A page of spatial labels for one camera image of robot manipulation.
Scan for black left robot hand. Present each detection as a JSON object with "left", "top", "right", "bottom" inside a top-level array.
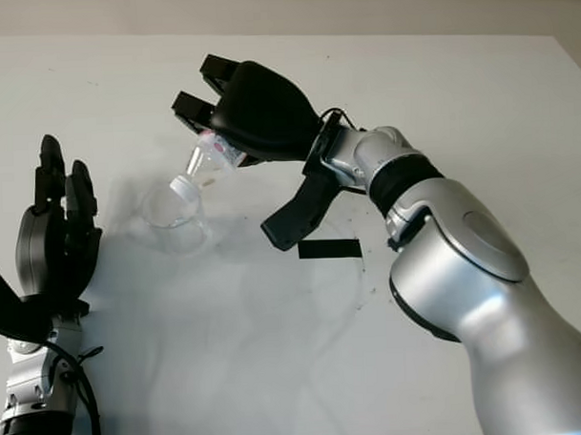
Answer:
[{"left": 10, "top": 132, "right": 107, "bottom": 307}]

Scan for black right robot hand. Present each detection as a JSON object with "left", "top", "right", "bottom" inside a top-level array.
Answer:
[{"left": 169, "top": 49, "right": 327, "bottom": 173}]

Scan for clear plastic water bottle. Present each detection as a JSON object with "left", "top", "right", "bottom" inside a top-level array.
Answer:
[{"left": 166, "top": 128, "right": 251, "bottom": 216}]

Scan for clear glass cup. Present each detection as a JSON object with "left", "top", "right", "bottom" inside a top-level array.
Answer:
[{"left": 140, "top": 181, "right": 212, "bottom": 257}]

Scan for black tape mark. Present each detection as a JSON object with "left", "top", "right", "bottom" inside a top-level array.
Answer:
[{"left": 297, "top": 238, "right": 362, "bottom": 262}]

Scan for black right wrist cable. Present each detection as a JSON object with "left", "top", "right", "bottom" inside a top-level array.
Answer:
[{"left": 321, "top": 107, "right": 368, "bottom": 135}]

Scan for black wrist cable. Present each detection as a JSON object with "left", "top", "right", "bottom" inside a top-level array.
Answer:
[
  {"left": 321, "top": 107, "right": 368, "bottom": 135},
  {"left": 45, "top": 334, "right": 107, "bottom": 435}
]

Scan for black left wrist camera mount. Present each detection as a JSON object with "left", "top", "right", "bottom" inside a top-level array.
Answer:
[{"left": 0, "top": 264, "right": 93, "bottom": 344}]

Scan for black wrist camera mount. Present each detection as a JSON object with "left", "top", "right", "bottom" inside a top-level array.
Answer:
[
  {"left": 258, "top": 154, "right": 345, "bottom": 253},
  {"left": 0, "top": 264, "right": 93, "bottom": 344}
]

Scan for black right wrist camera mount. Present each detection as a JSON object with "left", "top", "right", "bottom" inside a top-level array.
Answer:
[{"left": 258, "top": 154, "right": 345, "bottom": 253}]

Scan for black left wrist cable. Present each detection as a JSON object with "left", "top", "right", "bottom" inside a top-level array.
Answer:
[{"left": 45, "top": 334, "right": 107, "bottom": 435}]

